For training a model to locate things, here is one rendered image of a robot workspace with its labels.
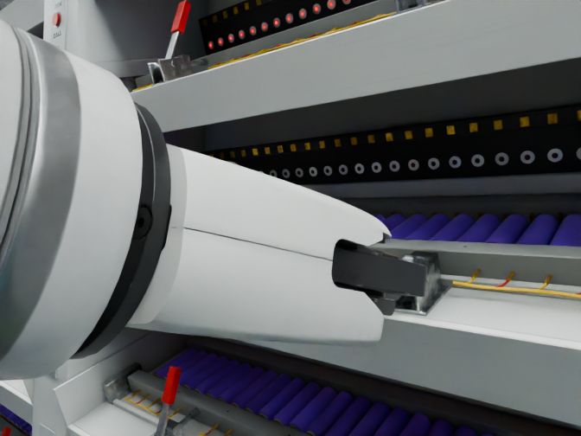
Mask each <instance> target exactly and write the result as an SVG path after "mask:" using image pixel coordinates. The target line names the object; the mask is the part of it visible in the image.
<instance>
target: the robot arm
mask: <svg viewBox="0 0 581 436"><path fill-rule="evenodd" d="M207 233H208V234H207ZM219 235H220V236H219ZM391 237H392V236H391V234H390V232H389V230H388V229H387V227H386V226H385V225H384V224H383V223H382V222H381V221H380V220H378V219H377V218H375V217H374V216H372V215H370V214H369V213H367V212H365V211H363V210H361V209H358V208H356V207H354V206H351V205H349V204H347V203H345V202H341V201H339V200H336V199H335V198H332V197H330V196H326V195H324V194H321V193H318V192H316V191H314V190H311V189H306V188H305V187H302V186H299V185H296V184H294V183H289V182H286V181H284V180H282V179H279V178H276V177H274V176H269V175H266V174H264V173H261V172H257V171H255V170H250V169H247V168H245V167H242V166H239V165H238V164H236V163H234V162H226V161H223V160H219V159H217V158H214V157H210V156H206V155H203V154H201V153H197V152H194V151H189V150H186V149H183V148H180V147H176V146H174V145H171V144H165V140H164V137H163V133H162V130H161V128H160V126H159V124H158V123H157V121H156V119H155V118H154V117H153V115H152V114H151V113H150V112H149V111H148V110H147V109H146V108H145V107H143V106H140V105H139V104H138V103H136V102H134V101H132V98H131V95H130V93H129V91H128V90H127V88H126V87H125V85H124V84H123V82H122V81H121V80H120V79H119V78H118V77H116V76H115V75H114V74H112V73H111V72H109V71H107V70H105V69H103V68H101V67H98V66H96V65H94V64H92V63H91V62H89V61H86V60H84V59H82V58H80V57H78V56H76V55H74V54H71V53H69V52H67V51H66V50H64V49H62V48H59V47H57V46H55V45H53V44H51V43H49V42H46V41H44V40H42V39H41V38H39V37H37V36H35V35H31V34H30V33H28V32H26V31H24V30H22V29H19V28H18V27H13V26H11V25H10V24H8V23H6V22H4V21H2V20H0V381H11V380H29V379H35V378H38V377H42V376H45V375H48V374H50V373H51V372H53V371H54V370H56V369H58V368H59V367H61V366H62V365H63V364H64V363H65V362H66V361H67V360H73V359H82V358H86V357H87V356H90V355H93V354H96V353H98V352H99V351H100V350H101V349H103V348H104V347H105V346H106V345H107V344H109V343H110V342H111V341H112V340H113V339H114V338H115V337H116V336H117V335H118V334H119V333H120V331H121V330H122V329H123V328H124V327H130V328H136V329H142V330H155V331H162V332H169V333H176V334H184V335H193V336H202V337H219V338H231V339H242V340H253V341H266V342H280V343H307V344H321V345H334V346H346V347H356V348H368V347H370V346H372V345H374V344H375V343H377V342H378V341H379V340H380V337H381V332H382V327H383V322H384V316H383V315H385V316H391V315H392V314H393V313H394V309H395V301H397V300H398V299H399V298H400V295H406V296H414V297H425V289H426V280H427V271H428V266H425V265H420V264H417V263H412V262H408V261H404V260H399V258H398V257H397V256H394V255H391V254H389V253H383V252H381V251H378V250H375V249H372V248H370V247H368V246H371V245H373V244H374V243H380V244H385V242H386V238H391ZM365 246H366V247H365Z"/></svg>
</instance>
